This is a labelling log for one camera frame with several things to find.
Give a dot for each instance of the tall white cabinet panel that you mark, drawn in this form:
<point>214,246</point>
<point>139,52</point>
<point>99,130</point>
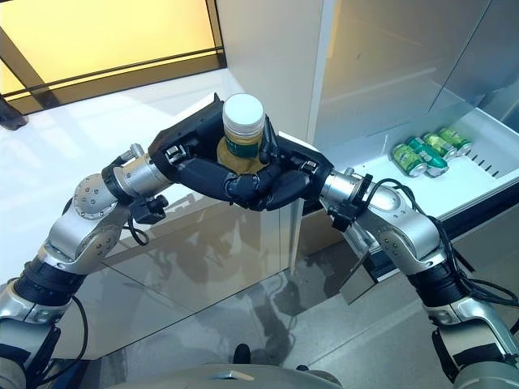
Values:
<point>275,61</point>

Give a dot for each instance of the green drink can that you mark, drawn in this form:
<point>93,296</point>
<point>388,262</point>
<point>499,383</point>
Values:
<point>454,138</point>
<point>427,156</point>
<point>407,158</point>
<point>438,142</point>

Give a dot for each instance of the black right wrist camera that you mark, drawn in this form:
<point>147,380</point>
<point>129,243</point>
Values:
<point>344,215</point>

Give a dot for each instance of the stainless steel fridge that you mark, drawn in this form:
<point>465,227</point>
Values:
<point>405,61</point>

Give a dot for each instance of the silver robot torso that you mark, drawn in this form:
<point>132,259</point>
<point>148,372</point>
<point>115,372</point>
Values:
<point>251,377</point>

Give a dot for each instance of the amber window black frame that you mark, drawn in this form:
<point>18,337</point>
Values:
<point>101,40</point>

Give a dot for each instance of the dark cola bottle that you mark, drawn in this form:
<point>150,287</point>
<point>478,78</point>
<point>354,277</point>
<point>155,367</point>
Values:
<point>12,115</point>

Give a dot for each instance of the stainless fridge drawer white inside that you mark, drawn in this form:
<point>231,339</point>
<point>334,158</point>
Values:
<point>466,194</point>

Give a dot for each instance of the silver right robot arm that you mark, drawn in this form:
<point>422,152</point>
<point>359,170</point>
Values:
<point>409,231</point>

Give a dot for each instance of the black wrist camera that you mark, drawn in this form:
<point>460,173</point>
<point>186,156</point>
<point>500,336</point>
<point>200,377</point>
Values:
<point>150,207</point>
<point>344,215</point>

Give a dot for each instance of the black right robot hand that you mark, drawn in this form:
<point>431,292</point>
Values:
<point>296,178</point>

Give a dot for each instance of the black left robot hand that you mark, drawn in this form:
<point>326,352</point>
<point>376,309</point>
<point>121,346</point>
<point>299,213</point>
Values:
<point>194,170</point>

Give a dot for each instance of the yellow tea bottle white cap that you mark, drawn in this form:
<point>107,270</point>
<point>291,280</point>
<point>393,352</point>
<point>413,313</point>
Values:
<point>243,121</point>

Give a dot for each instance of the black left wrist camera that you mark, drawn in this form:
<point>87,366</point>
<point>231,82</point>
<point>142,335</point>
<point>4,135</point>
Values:
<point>150,207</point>

